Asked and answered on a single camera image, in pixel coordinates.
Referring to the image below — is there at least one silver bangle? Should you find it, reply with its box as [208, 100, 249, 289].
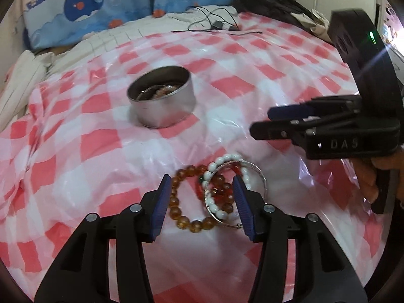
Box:
[204, 161, 267, 230]

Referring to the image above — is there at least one red checked plastic cloth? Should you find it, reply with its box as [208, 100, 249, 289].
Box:
[0, 13, 395, 303]

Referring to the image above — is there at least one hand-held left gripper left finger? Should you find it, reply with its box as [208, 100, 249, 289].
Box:
[33, 174, 172, 303]

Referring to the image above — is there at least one red bead bracelet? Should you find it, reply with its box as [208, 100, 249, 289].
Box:
[197, 163, 241, 206]

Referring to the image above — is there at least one white grid quilt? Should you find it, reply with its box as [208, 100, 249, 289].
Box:
[40, 5, 242, 59]

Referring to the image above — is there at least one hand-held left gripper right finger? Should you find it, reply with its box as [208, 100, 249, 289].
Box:
[232, 176, 370, 303]

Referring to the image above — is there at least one white bead bracelet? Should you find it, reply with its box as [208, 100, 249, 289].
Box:
[202, 153, 252, 220]

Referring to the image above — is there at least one person's right hand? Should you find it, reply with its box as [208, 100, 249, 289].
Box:
[353, 157, 379, 203]

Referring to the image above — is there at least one round metal tin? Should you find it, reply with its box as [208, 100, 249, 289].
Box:
[127, 66, 196, 129]

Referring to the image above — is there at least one brown leather bracelet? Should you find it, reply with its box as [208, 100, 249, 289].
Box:
[138, 84, 187, 101]

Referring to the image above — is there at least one amber bead bracelet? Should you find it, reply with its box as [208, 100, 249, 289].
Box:
[169, 164, 219, 232]

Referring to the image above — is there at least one black garment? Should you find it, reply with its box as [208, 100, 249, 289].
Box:
[233, 0, 336, 45]

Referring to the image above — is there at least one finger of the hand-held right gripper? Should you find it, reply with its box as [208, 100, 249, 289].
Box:
[249, 118, 316, 141]
[268, 95, 363, 123]

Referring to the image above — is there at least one black charger cable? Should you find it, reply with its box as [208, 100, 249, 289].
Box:
[172, 5, 262, 35]

